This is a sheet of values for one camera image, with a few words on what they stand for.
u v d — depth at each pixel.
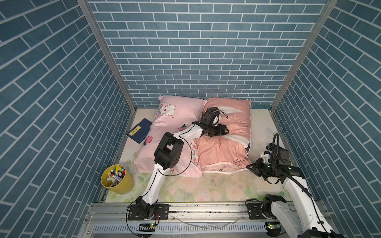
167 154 0.58
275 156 0.64
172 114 1.02
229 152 0.87
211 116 0.80
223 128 0.89
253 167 0.72
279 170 0.58
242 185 0.83
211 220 0.73
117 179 0.73
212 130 0.85
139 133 1.04
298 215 0.47
